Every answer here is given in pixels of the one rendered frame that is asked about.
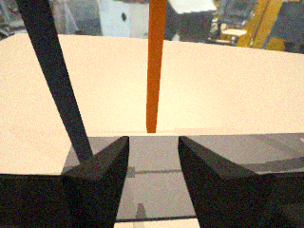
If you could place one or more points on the orange handle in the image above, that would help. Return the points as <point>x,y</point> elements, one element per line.
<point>157,14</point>

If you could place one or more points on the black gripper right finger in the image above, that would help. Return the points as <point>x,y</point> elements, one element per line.
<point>227,195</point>

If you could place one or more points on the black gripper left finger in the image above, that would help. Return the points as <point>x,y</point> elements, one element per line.
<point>86,196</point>

